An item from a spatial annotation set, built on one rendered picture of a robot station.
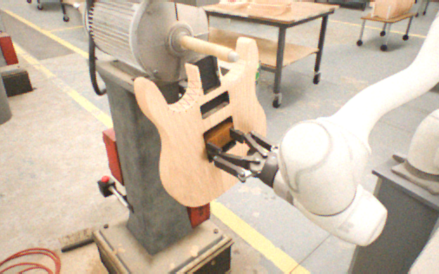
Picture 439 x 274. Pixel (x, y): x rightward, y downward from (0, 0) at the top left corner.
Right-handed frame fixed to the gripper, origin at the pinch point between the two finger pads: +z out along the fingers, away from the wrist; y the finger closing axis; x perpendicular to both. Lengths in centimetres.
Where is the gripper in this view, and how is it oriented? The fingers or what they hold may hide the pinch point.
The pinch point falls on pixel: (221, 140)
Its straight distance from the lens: 83.3
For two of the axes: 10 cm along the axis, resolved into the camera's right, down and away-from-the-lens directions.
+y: 7.3, -4.8, 4.8
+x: -1.3, -7.9, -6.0
